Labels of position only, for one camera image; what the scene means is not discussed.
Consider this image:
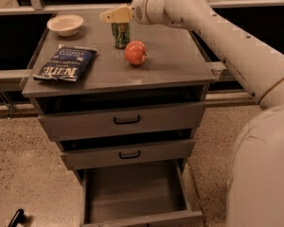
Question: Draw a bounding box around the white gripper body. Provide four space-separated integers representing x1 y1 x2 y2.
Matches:
132 0 168 25

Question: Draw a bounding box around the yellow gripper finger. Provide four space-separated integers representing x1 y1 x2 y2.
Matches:
99 4 133 24

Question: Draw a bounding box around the green soda can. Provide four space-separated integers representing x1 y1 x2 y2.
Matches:
112 23 130 49

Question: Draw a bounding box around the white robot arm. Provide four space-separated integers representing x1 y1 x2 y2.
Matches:
99 0 284 227

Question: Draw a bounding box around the grey drawer cabinet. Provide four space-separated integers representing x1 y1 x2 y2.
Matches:
21 6 216 227

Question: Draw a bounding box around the top grey drawer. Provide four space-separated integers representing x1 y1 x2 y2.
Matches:
39 102 204 141

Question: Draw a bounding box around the grey drawer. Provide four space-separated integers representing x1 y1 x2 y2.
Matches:
80 160 203 227
62 139 195 170
39 102 204 141

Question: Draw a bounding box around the middle grey drawer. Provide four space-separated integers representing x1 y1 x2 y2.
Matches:
62 139 195 170

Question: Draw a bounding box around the bottom grey drawer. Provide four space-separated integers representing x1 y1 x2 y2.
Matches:
80 160 203 227

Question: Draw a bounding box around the red apple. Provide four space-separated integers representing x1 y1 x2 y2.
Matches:
125 41 147 65

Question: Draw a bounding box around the white ceramic bowl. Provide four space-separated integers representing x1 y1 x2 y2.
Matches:
47 14 83 37

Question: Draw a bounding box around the blue Kettle chips bag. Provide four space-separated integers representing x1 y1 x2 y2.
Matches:
33 45 98 82

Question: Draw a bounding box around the grey metal railing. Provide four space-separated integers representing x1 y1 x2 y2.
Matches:
0 0 284 111

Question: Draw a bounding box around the black object bottom left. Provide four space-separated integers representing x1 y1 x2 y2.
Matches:
8 209 26 227

